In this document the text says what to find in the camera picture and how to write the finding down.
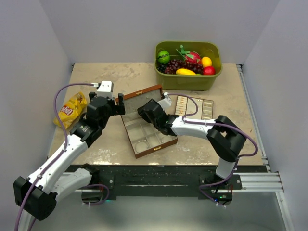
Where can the yellow potato chips bag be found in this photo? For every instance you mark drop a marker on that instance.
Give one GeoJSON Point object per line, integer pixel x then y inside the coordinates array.
{"type": "Point", "coordinates": [72, 109]}

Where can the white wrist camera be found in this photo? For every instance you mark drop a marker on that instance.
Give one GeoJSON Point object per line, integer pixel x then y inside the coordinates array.
{"type": "Point", "coordinates": [105, 89]}
{"type": "Point", "coordinates": [166, 101]}

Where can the red toy apple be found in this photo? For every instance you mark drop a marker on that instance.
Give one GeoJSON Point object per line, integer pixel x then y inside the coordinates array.
{"type": "Point", "coordinates": [209, 71]}

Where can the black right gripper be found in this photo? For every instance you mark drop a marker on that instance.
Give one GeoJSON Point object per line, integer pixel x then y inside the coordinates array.
{"type": "Point", "coordinates": [144, 115]}

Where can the yellow toy mango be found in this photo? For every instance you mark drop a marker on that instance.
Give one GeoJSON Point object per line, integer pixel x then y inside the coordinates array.
{"type": "Point", "coordinates": [185, 72]}

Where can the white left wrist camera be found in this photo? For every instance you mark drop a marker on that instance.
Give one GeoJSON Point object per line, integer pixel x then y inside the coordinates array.
{"type": "Point", "coordinates": [105, 89]}

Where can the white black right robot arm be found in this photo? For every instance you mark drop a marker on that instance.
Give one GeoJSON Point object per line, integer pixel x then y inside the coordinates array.
{"type": "Point", "coordinates": [223, 135]}

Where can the pink toy dragon fruit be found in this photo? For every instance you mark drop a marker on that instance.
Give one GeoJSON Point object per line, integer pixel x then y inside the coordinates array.
{"type": "Point", "coordinates": [189, 56]}

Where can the brown ring earring tray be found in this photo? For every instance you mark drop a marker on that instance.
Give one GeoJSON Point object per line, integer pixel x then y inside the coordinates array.
{"type": "Point", "coordinates": [185, 105]}

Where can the yellow orange toy lemon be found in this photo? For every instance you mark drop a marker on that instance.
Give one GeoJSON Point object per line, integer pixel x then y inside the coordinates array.
{"type": "Point", "coordinates": [206, 62]}

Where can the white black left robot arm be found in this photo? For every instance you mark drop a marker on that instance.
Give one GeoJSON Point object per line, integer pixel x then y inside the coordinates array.
{"type": "Point", "coordinates": [36, 193]}

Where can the purple toy grapes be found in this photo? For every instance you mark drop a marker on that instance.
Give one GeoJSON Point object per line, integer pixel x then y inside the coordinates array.
{"type": "Point", "coordinates": [172, 66]}

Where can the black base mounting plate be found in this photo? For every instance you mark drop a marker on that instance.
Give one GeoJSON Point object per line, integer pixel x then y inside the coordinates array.
{"type": "Point", "coordinates": [113, 181]}

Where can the aluminium frame rail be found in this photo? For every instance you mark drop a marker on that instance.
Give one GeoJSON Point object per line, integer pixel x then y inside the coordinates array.
{"type": "Point", "coordinates": [265, 181]}

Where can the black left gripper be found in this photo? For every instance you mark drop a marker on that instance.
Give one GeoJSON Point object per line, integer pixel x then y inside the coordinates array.
{"type": "Point", "coordinates": [118, 109]}

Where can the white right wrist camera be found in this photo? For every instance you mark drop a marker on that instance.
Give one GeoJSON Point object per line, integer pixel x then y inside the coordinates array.
{"type": "Point", "coordinates": [166, 101]}

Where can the green plastic fruit bin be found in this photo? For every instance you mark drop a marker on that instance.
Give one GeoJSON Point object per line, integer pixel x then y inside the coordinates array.
{"type": "Point", "coordinates": [180, 82]}

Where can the green toy melon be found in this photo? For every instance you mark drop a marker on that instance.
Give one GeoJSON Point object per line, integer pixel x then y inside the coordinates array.
{"type": "Point", "coordinates": [163, 57]}

